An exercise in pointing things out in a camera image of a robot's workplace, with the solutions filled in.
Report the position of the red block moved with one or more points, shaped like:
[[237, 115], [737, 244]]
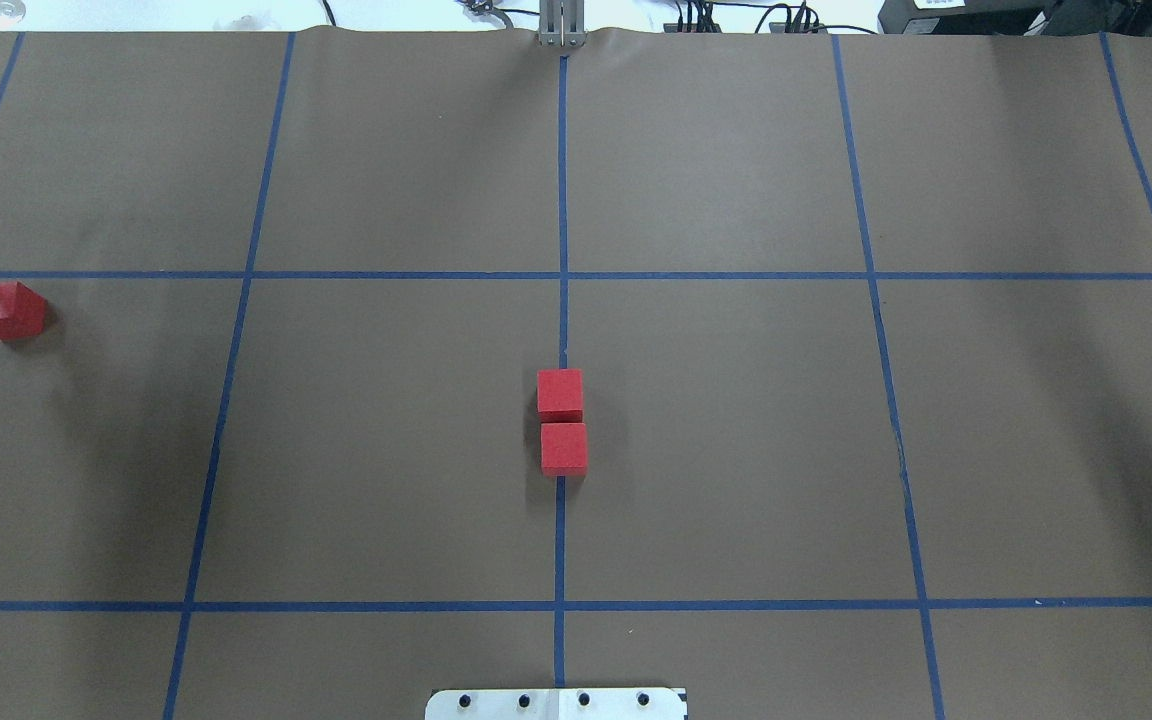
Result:
[[564, 449], [560, 395], [22, 312]]

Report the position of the aluminium frame post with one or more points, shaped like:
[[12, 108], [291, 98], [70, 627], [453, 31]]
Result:
[[561, 23]]

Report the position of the white camera mast pedestal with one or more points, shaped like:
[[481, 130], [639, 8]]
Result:
[[559, 703]]

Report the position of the brown cardboard table cover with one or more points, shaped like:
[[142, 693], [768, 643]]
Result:
[[864, 326]]

